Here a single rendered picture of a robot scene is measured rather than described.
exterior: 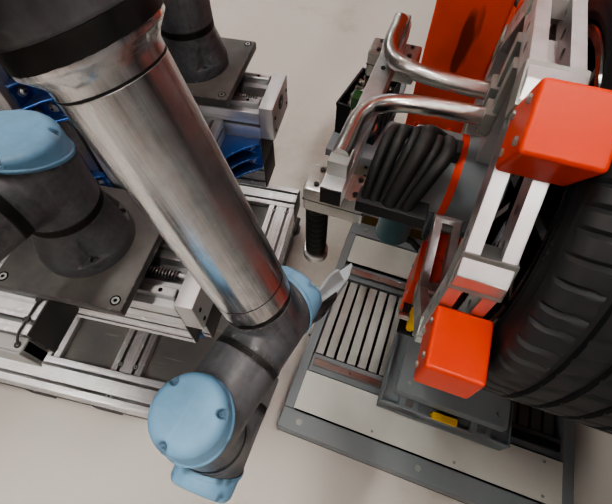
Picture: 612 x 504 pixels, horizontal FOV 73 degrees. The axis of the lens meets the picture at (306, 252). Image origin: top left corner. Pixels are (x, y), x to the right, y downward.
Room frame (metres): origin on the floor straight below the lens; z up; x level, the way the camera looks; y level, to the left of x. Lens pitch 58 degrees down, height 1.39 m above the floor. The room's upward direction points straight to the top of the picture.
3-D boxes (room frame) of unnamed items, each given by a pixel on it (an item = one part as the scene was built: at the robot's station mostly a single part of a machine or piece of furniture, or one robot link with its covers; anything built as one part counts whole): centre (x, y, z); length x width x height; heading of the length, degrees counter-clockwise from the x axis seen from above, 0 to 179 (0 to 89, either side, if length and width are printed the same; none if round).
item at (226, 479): (0.07, 0.10, 0.86); 0.11 x 0.08 x 0.09; 160
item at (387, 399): (0.44, -0.46, 0.13); 0.50 x 0.36 x 0.10; 160
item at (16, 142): (0.38, 0.36, 0.98); 0.13 x 0.12 x 0.14; 149
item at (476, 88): (0.61, -0.22, 1.03); 0.19 x 0.18 x 0.11; 70
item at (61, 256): (0.38, 0.36, 0.87); 0.15 x 0.15 x 0.10
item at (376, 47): (0.71, -0.16, 0.93); 0.09 x 0.05 x 0.05; 70
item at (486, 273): (0.48, -0.30, 0.85); 0.54 x 0.07 x 0.54; 160
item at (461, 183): (0.50, -0.23, 0.85); 0.21 x 0.14 x 0.14; 70
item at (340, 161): (0.43, -0.15, 1.03); 0.19 x 0.18 x 0.11; 70
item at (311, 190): (0.39, -0.05, 0.93); 0.09 x 0.05 x 0.05; 70
